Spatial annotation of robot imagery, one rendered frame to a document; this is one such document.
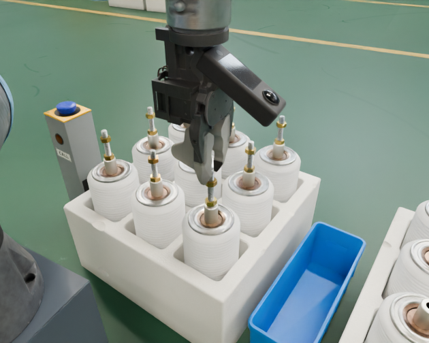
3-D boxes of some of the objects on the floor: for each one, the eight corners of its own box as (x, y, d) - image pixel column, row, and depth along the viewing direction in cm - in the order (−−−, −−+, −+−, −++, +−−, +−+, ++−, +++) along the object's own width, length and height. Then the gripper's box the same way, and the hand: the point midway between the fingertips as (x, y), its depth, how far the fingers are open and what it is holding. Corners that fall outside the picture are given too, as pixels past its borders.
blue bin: (297, 400, 60) (308, 363, 53) (241, 361, 65) (244, 322, 58) (355, 278, 80) (368, 240, 73) (308, 256, 85) (316, 218, 78)
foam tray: (221, 365, 65) (223, 303, 54) (80, 265, 83) (62, 205, 73) (309, 236, 91) (321, 177, 80) (187, 182, 109) (184, 129, 99)
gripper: (186, 13, 49) (192, 150, 61) (135, 33, 41) (153, 184, 53) (246, 21, 45) (239, 163, 57) (201, 43, 37) (204, 203, 49)
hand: (214, 171), depth 53 cm, fingers open, 3 cm apart
